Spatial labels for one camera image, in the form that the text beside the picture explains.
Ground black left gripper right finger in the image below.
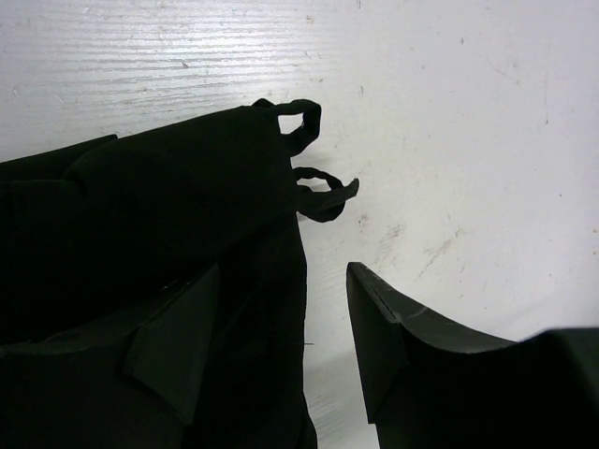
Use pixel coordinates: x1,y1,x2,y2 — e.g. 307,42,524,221
346,262,598,448

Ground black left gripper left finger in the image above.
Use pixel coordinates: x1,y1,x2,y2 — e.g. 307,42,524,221
1,267,219,448

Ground black trousers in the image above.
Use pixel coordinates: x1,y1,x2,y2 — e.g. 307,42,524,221
1,99,359,448

